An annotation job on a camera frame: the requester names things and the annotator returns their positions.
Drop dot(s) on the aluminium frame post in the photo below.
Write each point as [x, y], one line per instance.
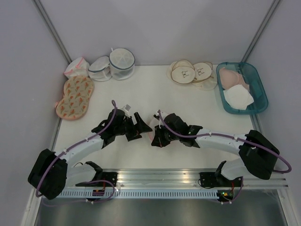
[261, 29]
[52, 30]

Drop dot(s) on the floral beige bra pouch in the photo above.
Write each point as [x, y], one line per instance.
[77, 92]

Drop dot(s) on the white blue-trim flat laundry bag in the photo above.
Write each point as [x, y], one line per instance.
[100, 69]

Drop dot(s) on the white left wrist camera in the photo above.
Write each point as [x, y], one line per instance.
[126, 110]

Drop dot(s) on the teal plastic basket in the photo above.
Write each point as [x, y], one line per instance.
[251, 78]

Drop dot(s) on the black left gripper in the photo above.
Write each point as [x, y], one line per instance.
[140, 127]

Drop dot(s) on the left aluminium frame post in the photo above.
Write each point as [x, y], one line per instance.
[52, 30]

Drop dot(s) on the right aluminium frame post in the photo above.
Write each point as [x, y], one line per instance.
[261, 29]

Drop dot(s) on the white slotted cable duct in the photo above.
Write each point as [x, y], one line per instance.
[139, 193]

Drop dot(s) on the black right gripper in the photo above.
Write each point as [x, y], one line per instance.
[158, 140]

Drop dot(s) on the beige round laundry bag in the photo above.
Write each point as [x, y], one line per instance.
[205, 77]
[181, 72]

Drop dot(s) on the white bra in basket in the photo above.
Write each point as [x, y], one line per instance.
[238, 97]

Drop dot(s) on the beige round laundry bag rear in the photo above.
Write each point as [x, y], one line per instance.
[205, 77]

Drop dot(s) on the aluminium mounting rail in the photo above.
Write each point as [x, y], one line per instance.
[164, 178]

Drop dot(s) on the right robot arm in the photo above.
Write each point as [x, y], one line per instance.
[257, 156]

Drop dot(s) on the pink bra in basket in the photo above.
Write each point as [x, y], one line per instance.
[231, 78]

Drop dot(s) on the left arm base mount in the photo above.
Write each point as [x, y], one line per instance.
[103, 179]

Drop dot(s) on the white blue-trim tall laundry bag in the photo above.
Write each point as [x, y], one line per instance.
[122, 63]

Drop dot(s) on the beige round laundry bag front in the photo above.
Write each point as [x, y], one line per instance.
[181, 72]

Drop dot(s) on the white pink-trim corner laundry bag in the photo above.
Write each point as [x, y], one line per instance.
[78, 67]

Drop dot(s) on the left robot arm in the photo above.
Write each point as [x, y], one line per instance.
[53, 172]

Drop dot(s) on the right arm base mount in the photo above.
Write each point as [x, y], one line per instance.
[209, 180]

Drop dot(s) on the white pink-zip mesh laundry bag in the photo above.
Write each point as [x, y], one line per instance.
[152, 124]

